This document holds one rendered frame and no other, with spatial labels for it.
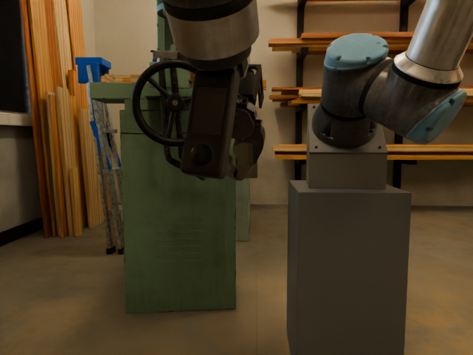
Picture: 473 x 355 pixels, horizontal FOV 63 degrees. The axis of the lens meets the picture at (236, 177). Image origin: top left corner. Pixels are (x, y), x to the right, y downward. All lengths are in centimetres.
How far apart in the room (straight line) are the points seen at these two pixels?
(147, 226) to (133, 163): 25
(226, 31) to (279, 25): 376
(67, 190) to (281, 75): 231
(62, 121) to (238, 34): 260
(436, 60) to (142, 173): 105
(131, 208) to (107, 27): 307
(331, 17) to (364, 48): 319
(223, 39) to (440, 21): 60
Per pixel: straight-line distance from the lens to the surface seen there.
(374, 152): 115
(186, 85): 141
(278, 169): 400
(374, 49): 103
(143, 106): 151
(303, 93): 347
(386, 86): 98
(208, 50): 39
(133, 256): 159
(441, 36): 92
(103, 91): 155
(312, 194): 105
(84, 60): 249
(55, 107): 296
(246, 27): 39
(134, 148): 152
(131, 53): 426
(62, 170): 296
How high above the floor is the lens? 70
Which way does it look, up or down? 6 degrees down
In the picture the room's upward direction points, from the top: straight up
